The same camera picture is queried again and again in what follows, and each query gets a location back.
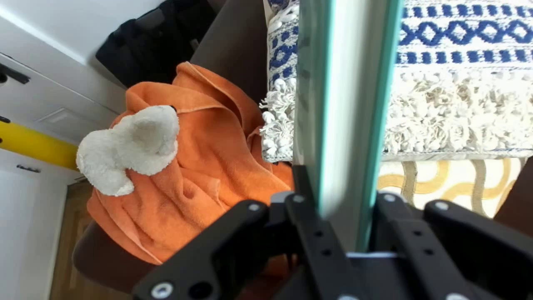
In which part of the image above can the black bag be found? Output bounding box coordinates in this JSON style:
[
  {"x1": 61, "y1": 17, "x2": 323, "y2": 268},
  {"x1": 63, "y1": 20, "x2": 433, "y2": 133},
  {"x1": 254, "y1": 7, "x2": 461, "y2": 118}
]
[{"x1": 93, "y1": 0, "x2": 220, "y2": 88}]

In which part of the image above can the orange blanket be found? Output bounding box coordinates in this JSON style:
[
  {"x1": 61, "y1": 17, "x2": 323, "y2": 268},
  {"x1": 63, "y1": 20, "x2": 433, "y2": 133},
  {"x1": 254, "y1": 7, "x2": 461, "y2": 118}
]
[{"x1": 85, "y1": 60, "x2": 296, "y2": 280}]

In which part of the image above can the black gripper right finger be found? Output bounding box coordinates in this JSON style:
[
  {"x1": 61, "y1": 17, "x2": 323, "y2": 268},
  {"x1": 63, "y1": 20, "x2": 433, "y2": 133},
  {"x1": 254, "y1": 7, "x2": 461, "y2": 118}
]
[{"x1": 368, "y1": 190, "x2": 533, "y2": 300}]

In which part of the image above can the yellow wave pattern pillow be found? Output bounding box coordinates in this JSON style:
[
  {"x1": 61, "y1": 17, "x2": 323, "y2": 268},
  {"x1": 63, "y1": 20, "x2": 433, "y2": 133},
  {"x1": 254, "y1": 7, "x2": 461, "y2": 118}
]
[{"x1": 376, "y1": 157, "x2": 526, "y2": 220}]

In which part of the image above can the blue white knitted pillow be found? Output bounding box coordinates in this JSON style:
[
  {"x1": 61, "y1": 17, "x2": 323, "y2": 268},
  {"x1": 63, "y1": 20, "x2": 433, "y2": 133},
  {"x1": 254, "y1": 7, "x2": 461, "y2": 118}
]
[{"x1": 258, "y1": 0, "x2": 533, "y2": 165}]

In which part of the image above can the white plush toy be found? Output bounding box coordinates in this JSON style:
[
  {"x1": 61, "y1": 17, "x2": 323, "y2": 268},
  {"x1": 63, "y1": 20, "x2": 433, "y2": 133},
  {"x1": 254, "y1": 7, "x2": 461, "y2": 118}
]
[{"x1": 75, "y1": 103, "x2": 183, "y2": 198}]

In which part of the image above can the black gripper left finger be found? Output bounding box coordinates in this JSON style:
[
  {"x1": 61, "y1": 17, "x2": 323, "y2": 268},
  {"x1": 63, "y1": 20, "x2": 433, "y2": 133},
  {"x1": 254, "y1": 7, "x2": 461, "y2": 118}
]
[{"x1": 131, "y1": 163, "x2": 356, "y2": 300}]

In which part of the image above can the teal paperback book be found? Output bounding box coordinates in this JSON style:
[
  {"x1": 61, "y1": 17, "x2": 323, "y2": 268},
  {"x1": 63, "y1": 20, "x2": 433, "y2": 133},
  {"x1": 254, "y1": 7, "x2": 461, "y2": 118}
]
[{"x1": 293, "y1": 0, "x2": 404, "y2": 255}]

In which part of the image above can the yellow bar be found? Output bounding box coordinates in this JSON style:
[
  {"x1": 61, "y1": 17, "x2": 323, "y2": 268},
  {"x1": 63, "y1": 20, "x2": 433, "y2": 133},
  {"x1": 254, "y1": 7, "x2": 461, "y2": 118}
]
[{"x1": 0, "y1": 118, "x2": 80, "y2": 172}]

